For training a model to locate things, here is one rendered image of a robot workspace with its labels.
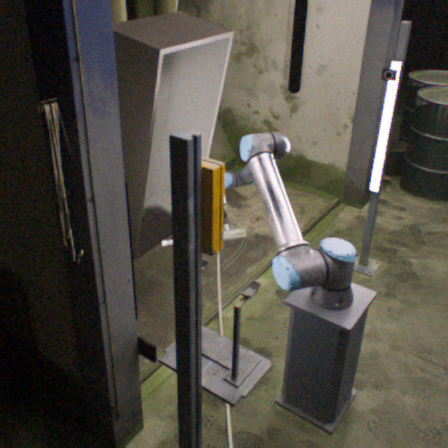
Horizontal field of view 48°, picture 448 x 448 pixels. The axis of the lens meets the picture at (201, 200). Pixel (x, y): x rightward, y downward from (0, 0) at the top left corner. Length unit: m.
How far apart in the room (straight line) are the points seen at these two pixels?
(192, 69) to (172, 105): 0.28
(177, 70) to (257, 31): 1.66
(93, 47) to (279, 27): 2.95
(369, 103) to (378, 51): 0.39
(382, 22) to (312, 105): 0.84
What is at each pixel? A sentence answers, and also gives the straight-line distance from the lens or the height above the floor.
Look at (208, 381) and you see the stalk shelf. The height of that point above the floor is 0.79.
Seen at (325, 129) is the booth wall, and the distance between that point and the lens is 4.38.
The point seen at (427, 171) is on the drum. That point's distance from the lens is 4.72.
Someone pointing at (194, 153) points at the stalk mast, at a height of 1.59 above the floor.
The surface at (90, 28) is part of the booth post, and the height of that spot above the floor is 1.82.
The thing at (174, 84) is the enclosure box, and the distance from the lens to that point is 3.00.
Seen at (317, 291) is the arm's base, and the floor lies 0.70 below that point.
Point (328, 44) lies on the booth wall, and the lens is 4.23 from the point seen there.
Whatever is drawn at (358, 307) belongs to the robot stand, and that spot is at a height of 0.64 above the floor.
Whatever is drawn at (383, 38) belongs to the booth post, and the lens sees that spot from 4.07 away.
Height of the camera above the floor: 2.06
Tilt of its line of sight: 28 degrees down
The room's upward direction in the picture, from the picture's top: straight up
